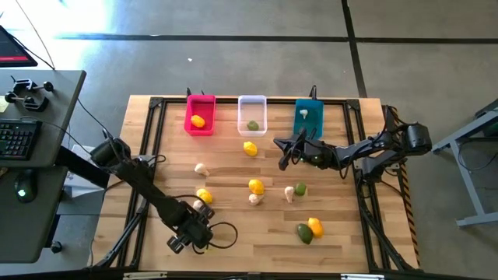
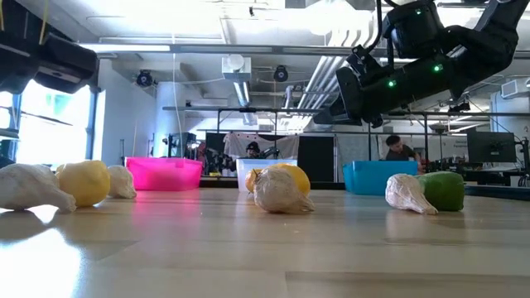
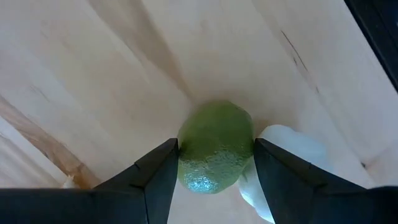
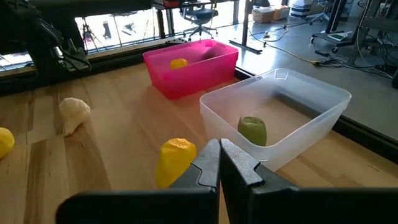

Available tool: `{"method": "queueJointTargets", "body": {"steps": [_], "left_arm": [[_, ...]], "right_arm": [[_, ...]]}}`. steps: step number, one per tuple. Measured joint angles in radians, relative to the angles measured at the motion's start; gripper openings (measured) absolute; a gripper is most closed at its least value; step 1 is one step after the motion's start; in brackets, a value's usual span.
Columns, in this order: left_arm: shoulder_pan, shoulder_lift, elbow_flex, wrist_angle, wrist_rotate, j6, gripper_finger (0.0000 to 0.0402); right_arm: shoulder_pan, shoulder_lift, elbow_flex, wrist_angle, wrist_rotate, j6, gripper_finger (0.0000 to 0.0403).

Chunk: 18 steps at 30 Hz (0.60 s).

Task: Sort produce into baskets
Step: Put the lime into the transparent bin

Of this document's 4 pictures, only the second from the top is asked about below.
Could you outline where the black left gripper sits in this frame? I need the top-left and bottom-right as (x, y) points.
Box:
(36, 31), (101, 95)

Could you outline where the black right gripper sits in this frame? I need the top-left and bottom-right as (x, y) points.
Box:
(312, 65), (385, 130)

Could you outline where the yellow lemon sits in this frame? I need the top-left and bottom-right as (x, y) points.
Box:
(244, 168), (262, 195)
(55, 160), (112, 209)
(275, 162), (312, 197)

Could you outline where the white garlic bulb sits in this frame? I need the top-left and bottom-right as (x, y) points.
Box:
(252, 166), (316, 216)
(107, 165), (138, 200)
(384, 173), (439, 216)
(0, 163), (78, 214)

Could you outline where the green lime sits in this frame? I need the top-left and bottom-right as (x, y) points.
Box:
(416, 171), (465, 213)

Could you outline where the black partition panel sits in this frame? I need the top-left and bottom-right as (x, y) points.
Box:
(297, 135), (336, 184)

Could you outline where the ceiling strip light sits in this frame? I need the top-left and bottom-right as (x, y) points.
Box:
(78, 42), (171, 54)

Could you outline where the blue plastic basket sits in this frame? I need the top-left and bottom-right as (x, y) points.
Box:
(341, 160), (419, 197)

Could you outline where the black ceiling spotlight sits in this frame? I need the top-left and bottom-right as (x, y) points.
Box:
(272, 65), (290, 83)
(136, 70), (154, 88)

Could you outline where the person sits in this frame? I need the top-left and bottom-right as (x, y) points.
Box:
(244, 141), (262, 161)
(383, 134), (424, 174)

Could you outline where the bright window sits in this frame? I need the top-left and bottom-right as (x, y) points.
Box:
(0, 89), (104, 167)

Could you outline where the black pipe rack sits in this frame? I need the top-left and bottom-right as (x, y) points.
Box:
(161, 105), (530, 175)

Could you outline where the white draped cloth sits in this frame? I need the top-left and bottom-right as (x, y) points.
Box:
(222, 132), (301, 161)

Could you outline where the white plastic basket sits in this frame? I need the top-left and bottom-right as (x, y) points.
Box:
(235, 158), (299, 194)

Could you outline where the white ceiling box unit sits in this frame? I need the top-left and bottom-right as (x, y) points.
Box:
(221, 54), (253, 83)

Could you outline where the black background equipment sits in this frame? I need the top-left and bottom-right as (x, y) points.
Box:
(161, 132), (205, 161)

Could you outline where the pink plastic basket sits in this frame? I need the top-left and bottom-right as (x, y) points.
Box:
(124, 156), (205, 192)

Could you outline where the black computer monitor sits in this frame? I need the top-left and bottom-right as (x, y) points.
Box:
(466, 131), (518, 164)

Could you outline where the dark office desk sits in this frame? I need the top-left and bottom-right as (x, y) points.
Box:
(463, 165), (530, 187)

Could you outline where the yellow cable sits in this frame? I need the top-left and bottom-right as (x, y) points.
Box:
(39, 0), (49, 45)

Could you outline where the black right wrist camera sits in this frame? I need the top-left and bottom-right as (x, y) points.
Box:
(346, 43), (376, 71)

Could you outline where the grey overhead frame beam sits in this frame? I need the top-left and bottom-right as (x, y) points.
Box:
(78, 42), (390, 59)

